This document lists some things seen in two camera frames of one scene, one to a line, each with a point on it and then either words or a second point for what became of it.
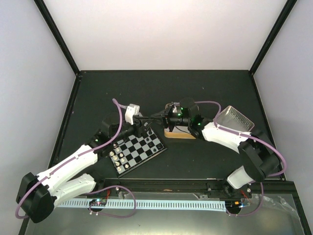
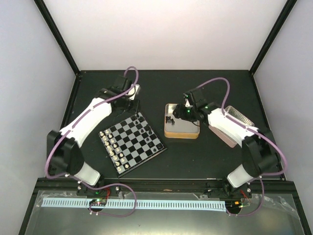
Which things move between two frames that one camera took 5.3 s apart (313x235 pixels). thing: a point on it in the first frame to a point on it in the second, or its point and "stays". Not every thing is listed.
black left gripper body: [139, 129] to [125, 106]
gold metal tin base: [179, 132] stays
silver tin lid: [232, 118] stays
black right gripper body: [168, 121] to [188, 115]
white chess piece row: [119, 158] stays
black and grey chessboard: [130, 152] stays
